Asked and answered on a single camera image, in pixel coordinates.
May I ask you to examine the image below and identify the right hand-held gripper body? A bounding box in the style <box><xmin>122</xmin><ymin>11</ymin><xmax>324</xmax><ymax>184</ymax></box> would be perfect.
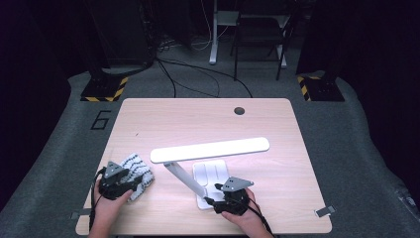
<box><xmin>213</xmin><ymin>176</ymin><xmax>255</xmax><ymax>217</ymax></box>

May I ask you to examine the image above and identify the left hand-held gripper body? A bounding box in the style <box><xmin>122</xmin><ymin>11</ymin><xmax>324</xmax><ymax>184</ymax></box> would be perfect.
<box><xmin>98</xmin><ymin>161</ymin><xmax>134</xmax><ymax>200</ymax></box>

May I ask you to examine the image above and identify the white cloth with dark pattern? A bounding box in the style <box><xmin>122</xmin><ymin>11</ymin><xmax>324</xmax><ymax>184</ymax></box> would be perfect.
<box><xmin>118</xmin><ymin>152</ymin><xmax>156</xmax><ymax>202</ymax></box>

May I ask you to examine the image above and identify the white desk lamp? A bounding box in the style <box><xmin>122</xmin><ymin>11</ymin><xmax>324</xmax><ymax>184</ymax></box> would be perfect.
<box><xmin>150</xmin><ymin>136</ymin><xmax>270</xmax><ymax>211</ymax></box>

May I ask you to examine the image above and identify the person's left hand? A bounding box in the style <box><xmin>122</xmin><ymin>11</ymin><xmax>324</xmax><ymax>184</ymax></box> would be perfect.
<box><xmin>93</xmin><ymin>179</ymin><xmax>134</xmax><ymax>230</ymax></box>

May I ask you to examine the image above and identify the person's right hand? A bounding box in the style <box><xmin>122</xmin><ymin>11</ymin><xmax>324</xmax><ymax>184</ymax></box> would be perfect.
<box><xmin>220</xmin><ymin>187</ymin><xmax>265</xmax><ymax>233</ymax></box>

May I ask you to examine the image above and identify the grey tape strip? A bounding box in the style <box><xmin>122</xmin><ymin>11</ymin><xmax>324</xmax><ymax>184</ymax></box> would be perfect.
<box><xmin>69</xmin><ymin>207</ymin><xmax>95</xmax><ymax>220</ymax></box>
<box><xmin>314</xmin><ymin>204</ymin><xmax>337</xmax><ymax>218</ymax></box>

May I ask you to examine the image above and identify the black stand with striped base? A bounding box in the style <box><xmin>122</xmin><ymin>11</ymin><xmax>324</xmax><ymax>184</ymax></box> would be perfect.
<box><xmin>296</xmin><ymin>62</ymin><xmax>346</xmax><ymax>103</ymax></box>
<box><xmin>79</xmin><ymin>0</ymin><xmax>130</xmax><ymax>103</ymax></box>

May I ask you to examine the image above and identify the dark curtain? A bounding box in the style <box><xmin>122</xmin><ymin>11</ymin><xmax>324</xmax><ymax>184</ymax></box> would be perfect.
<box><xmin>0</xmin><ymin>0</ymin><xmax>87</xmax><ymax>212</ymax></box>
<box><xmin>295</xmin><ymin>0</ymin><xmax>420</xmax><ymax>202</ymax></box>

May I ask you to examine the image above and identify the black cabinet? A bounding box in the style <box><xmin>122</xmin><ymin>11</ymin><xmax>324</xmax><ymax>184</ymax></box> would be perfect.
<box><xmin>87</xmin><ymin>0</ymin><xmax>157</xmax><ymax>68</ymax></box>

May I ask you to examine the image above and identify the black folding chair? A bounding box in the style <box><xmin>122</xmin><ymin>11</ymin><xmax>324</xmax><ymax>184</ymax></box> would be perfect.
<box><xmin>229</xmin><ymin>0</ymin><xmax>295</xmax><ymax>82</ymax></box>

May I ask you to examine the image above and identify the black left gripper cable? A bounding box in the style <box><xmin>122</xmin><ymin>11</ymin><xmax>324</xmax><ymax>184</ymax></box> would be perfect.
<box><xmin>88</xmin><ymin>166</ymin><xmax>107</xmax><ymax>233</ymax></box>

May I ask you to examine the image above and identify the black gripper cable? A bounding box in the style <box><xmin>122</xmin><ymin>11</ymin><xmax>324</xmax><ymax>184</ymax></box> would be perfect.
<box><xmin>88</xmin><ymin>166</ymin><xmax>107</xmax><ymax>233</ymax></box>
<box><xmin>247</xmin><ymin>197</ymin><xmax>275</xmax><ymax>238</ymax></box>

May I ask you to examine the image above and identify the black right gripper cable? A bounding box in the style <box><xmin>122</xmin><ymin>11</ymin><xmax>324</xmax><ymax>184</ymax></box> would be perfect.
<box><xmin>247</xmin><ymin>197</ymin><xmax>275</xmax><ymax>238</ymax></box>

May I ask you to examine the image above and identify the short black floor cable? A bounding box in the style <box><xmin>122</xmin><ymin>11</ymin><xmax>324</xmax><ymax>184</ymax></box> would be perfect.
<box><xmin>156</xmin><ymin>59</ymin><xmax>178</xmax><ymax>99</ymax></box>

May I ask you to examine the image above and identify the long black floor cable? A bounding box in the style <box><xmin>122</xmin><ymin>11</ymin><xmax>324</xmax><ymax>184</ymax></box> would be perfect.
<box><xmin>155</xmin><ymin>58</ymin><xmax>254</xmax><ymax>99</ymax></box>

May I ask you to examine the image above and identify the white floor cable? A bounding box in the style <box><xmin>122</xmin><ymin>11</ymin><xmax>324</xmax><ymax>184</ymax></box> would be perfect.
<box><xmin>189</xmin><ymin>0</ymin><xmax>231</xmax><ymax>52</ymax></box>

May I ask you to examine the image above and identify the white desk frame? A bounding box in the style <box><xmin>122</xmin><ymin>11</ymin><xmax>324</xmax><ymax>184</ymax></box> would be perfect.
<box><xmin>208</xmin><ymin>0</ymin><xmax>292</xmax><ymax>69</ymax></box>

